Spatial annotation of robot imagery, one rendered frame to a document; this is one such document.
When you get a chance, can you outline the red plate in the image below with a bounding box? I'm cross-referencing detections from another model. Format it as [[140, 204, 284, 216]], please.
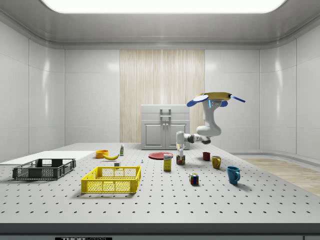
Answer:
[[148, 151, 174, 161]]

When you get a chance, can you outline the yellow basket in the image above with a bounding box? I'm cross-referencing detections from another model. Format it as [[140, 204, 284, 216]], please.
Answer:
[[80, 166, 142, 195]]

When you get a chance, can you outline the yellow bowl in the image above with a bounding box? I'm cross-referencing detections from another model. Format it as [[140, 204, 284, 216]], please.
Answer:
[[95, 149, 110, 160]]

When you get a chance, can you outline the white and yellow box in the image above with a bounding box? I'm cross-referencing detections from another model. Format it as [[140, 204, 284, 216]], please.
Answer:
[[163, 153, 174, 173]]

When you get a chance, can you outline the puzzle cube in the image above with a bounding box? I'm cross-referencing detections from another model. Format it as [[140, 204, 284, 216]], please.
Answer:
[[189, 172, 200, 186]]

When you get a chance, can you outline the blue mug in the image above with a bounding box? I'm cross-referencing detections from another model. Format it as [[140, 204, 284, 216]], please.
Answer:
[[226, 166, 241, 186]]

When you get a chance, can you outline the dark grey basket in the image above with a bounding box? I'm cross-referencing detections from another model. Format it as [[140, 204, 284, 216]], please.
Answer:
[[12, 158, 77, 181]]

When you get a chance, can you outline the yellow mug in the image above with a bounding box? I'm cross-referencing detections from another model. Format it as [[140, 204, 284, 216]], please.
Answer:
[[211, 155, 222, 170]]

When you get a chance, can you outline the drone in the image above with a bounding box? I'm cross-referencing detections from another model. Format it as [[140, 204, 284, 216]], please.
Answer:
[[186, 91, 246, 109]]

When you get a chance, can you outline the white cabinet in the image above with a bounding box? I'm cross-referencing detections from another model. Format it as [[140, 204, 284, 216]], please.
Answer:
[[140, 104, 191, 151]]

